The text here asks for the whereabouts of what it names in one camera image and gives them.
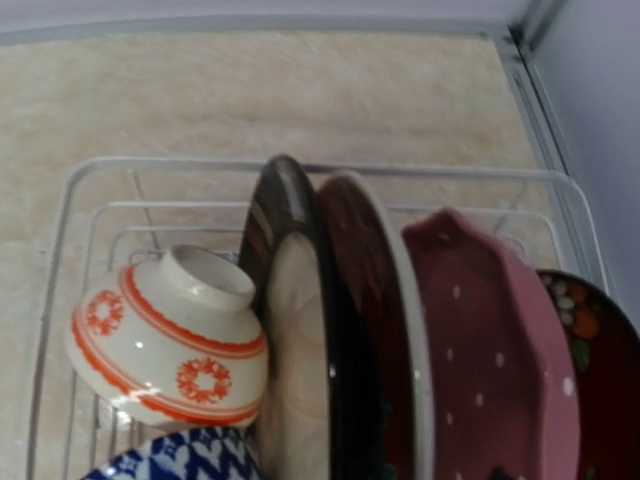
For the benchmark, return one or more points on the white wire dish rack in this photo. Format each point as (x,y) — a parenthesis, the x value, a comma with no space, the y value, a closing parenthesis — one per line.
(117,210)

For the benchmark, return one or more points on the blue white zigzag bowl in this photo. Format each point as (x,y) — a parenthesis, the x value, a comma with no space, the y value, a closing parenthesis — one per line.
(200,453)

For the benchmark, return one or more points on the black rimmed striped plate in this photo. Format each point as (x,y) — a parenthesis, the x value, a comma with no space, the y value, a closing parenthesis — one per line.
(321,416)

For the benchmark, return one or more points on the dark red floral plate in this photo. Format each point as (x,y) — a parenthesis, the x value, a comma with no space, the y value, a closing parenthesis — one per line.
(604,348)

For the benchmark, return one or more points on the pink polka dot plate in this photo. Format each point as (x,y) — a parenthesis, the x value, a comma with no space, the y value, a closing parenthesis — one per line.
(505,397)

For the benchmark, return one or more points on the red teal patterned plate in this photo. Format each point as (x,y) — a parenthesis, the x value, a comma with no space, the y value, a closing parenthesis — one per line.
(375,264)

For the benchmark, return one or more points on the white red patterned bowl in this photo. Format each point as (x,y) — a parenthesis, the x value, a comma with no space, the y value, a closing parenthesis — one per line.
(173,342)

